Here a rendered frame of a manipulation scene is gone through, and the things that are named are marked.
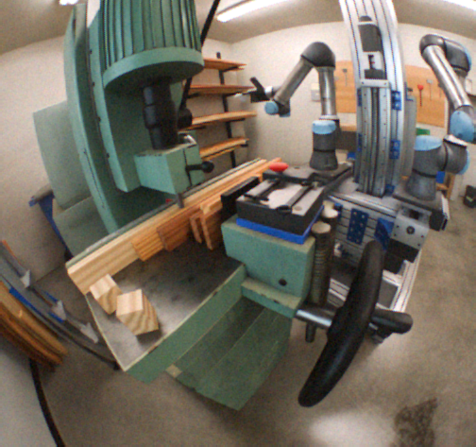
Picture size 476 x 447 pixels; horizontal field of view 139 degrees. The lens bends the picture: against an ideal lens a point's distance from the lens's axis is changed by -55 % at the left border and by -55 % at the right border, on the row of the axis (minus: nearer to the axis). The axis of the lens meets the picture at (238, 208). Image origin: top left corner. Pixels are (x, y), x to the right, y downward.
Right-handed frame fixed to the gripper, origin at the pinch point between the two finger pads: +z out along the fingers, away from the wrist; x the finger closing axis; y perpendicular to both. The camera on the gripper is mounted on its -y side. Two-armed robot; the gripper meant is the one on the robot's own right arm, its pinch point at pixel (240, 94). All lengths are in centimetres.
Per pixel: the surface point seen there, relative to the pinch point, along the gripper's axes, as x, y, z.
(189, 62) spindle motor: -89, -8, -57
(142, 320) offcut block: -113, 16, -63
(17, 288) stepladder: -156, 25, 2
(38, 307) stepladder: -155, 37, 2
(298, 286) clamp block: -97, 21, -74
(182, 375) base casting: -116, 29, -65
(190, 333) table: -110, 22, -65
